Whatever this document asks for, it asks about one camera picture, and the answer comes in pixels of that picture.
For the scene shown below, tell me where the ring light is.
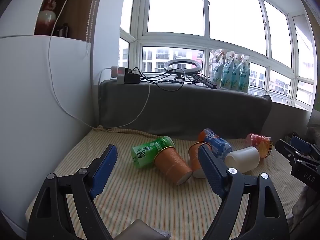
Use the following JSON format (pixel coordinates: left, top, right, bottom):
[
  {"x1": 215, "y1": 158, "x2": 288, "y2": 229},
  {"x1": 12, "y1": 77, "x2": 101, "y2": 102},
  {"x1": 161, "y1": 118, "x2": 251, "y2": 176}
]
[{"x1": 163, "y1": 59, "x2": 202, "y2": 76}]

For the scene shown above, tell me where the black cable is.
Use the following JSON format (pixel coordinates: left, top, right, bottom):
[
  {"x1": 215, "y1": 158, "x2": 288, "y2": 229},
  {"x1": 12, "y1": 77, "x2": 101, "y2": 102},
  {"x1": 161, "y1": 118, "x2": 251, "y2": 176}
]
[{"x1": 130, "y1": 67, "x2": 218, "y2": 92}]

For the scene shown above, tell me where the red white vase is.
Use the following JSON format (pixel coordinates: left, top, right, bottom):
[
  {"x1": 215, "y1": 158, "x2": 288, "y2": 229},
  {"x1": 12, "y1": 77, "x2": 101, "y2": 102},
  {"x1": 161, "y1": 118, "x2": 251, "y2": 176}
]
[{"x1": 34, "y1": 0, "x2": 57, "y2": 35}]

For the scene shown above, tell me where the white plastic cup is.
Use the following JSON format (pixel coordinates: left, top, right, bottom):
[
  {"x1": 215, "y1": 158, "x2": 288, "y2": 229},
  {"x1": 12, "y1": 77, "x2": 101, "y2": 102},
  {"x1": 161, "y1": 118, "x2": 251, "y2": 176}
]
[{"x1": 225, "y1": 146, "x2": 260, "y2": 173}]

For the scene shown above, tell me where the white window frame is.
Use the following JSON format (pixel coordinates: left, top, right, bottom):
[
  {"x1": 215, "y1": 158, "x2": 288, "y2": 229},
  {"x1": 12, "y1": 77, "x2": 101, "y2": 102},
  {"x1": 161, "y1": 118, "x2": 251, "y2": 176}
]
[{"x1": 118, "y1": 0, "x2": 317, "y2": 111}]

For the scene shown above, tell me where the white power strip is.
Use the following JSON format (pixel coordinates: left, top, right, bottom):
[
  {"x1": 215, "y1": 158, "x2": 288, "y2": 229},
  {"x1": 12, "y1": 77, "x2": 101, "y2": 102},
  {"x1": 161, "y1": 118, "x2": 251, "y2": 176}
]
[{"x1": 111, "y1": 66, "x2": 128, "y2": 85}]

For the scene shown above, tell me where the grey pouch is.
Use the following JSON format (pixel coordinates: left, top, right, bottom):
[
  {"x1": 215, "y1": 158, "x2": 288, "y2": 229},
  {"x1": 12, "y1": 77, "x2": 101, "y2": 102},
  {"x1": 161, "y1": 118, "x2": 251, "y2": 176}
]
[{"x1": 114, "y1": 219, "x2": 171, "y2": 240}]

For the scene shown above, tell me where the black power adapter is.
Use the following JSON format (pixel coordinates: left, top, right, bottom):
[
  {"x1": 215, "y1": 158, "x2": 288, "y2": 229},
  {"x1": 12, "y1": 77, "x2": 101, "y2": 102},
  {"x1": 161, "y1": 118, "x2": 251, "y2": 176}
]
[{"x1": 124, "y1": 72, "x2": 140, "y2": 84}]

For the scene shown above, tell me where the orange paper cup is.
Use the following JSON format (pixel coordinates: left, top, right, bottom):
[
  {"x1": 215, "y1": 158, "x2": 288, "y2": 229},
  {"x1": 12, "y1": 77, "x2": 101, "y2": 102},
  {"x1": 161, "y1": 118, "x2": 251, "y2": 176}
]
[
  {"x1": 154, "y1": 146, "x2": 193, "y2": 185},
  {"x1": 188, "y1": 141, "x2": 212, "y2": 179}
]

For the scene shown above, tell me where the grey sofa back cushion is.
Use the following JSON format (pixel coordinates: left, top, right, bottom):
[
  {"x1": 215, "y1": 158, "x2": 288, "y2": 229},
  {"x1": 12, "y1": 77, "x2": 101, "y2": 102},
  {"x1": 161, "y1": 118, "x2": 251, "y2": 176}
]
[{"x1": 99, "y1": 80, "x2": 272, "y2": 140}]

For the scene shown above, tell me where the white cabinet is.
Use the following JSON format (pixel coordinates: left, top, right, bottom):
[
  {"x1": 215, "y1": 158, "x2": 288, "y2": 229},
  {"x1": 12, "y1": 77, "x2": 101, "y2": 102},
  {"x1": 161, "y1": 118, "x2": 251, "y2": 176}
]
[{"x1": 1, "y1": 0, "x2": 123, "y2": 235}]

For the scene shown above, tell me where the striped yellow towel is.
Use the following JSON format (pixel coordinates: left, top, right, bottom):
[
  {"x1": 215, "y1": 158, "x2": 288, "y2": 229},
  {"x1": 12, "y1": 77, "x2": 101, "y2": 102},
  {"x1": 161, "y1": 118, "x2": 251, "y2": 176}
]
[{"x1": 24, "y1": 127, "x2": 308, "y2": 240}]

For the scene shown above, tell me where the blue drink bottle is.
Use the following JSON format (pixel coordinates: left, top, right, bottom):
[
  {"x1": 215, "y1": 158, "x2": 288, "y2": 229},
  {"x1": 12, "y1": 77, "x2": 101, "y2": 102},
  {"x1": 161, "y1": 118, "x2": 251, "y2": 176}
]
[{"x1": 198, "y1": 128, "x2": 232, "y2": 161}]

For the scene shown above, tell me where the white cable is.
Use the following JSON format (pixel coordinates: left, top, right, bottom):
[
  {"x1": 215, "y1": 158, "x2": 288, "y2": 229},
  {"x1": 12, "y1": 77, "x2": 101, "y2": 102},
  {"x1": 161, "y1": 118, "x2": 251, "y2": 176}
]
[{"x1": 47, "y1": 0, "x2": 151, "y2": 129}]

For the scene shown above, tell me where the green tea bottle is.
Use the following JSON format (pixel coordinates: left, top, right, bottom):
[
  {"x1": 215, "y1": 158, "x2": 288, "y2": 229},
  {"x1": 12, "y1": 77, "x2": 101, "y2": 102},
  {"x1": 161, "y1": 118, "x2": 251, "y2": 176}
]
[{"x1": 131, "y1": 136, "x2": 175, "y2": 168}]

